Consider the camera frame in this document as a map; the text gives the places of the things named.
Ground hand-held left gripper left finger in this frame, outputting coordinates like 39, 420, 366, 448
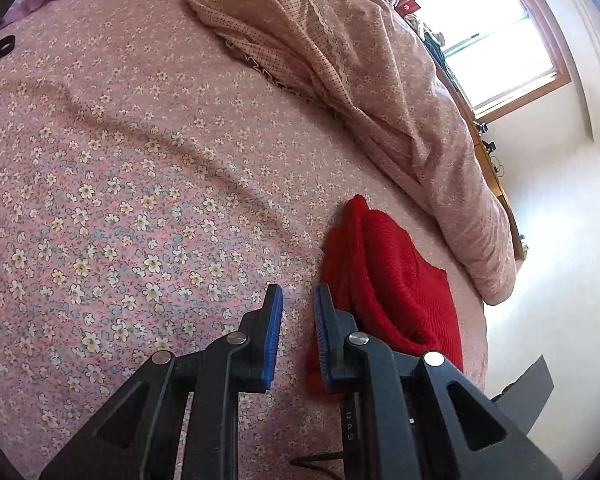
39, 283, 285, 480

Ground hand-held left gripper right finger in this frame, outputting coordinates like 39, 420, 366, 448
314, 283, 564, 480

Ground red knitted sweater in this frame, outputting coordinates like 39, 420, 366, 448
305, 194, 465, 395

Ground hanging dark clothes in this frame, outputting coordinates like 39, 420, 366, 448
414, 14, 448, 63

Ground pink floral quilt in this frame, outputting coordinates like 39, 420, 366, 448
140, 0, 518, 306

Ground wooden framed window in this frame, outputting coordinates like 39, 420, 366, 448
395, 0, 573, 122

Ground wooden bed frame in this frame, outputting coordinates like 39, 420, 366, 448
432, 55, 529, 262

